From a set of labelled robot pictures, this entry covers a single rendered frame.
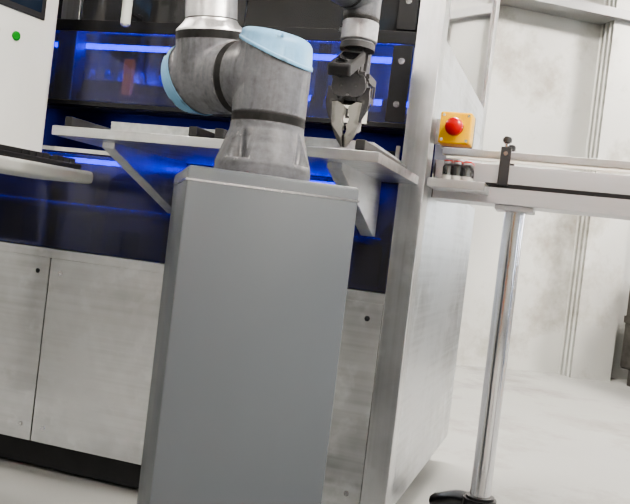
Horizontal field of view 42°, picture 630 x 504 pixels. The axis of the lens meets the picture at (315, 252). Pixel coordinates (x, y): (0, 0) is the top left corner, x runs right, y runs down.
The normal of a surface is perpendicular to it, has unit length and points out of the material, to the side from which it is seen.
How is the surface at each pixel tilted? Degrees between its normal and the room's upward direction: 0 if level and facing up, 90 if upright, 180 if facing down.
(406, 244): 90
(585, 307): 90
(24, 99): 90
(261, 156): 72
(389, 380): 90
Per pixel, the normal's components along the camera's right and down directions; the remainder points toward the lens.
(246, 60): -0.63, -0.09
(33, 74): 0.87, 0.11
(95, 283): -0.30, -0.02
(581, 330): 0.24, 0.04
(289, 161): 0.61, -0.22
